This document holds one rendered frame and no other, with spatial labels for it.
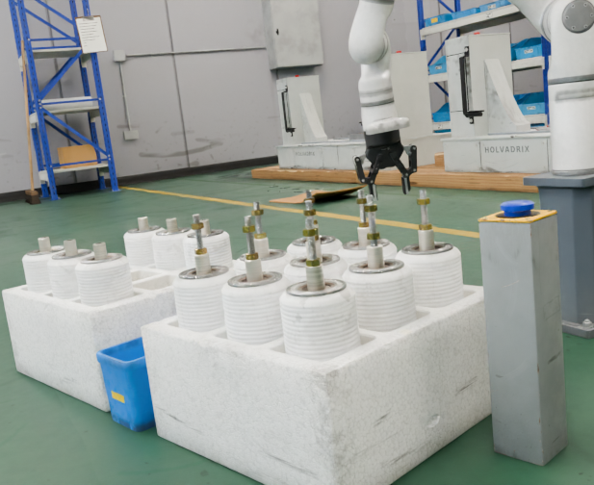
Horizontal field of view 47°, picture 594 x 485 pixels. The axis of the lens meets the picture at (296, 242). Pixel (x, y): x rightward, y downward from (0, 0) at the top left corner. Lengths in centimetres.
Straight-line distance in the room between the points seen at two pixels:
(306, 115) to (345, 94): 291
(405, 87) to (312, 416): 381
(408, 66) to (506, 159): 118
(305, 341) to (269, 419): 11
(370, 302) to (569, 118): 63
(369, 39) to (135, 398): 80
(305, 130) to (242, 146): 227
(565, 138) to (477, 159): 242
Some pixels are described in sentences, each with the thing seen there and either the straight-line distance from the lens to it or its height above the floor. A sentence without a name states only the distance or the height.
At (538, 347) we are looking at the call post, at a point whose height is 16.
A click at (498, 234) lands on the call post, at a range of 88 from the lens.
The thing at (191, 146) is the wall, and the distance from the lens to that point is 762.
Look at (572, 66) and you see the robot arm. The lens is 138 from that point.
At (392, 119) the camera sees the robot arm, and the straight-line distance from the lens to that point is 143.
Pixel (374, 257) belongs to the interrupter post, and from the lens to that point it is 93.
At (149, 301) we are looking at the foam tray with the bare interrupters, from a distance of 128.
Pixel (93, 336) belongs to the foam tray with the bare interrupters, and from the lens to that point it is 123.
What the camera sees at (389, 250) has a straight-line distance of 108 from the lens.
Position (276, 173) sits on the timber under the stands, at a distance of 567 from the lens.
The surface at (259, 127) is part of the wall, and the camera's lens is 794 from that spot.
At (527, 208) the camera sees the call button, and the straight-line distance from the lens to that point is 88.
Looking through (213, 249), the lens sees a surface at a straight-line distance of 139.
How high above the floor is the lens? 46
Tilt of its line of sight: 10 degrees down
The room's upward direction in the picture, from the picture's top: 7 degrees counter-clockwise
